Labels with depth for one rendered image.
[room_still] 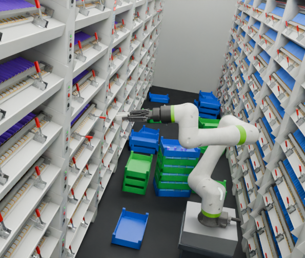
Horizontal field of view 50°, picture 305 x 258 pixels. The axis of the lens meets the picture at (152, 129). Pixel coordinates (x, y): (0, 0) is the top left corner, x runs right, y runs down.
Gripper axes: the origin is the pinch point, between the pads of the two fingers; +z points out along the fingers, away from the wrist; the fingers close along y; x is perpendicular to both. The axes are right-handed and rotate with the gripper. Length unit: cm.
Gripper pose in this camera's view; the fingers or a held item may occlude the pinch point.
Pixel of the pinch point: (122, 116)
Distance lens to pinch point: 175.8
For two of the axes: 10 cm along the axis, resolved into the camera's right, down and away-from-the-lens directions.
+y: 1.0, -4.1, 9.1
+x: -0.9, -9.1, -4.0
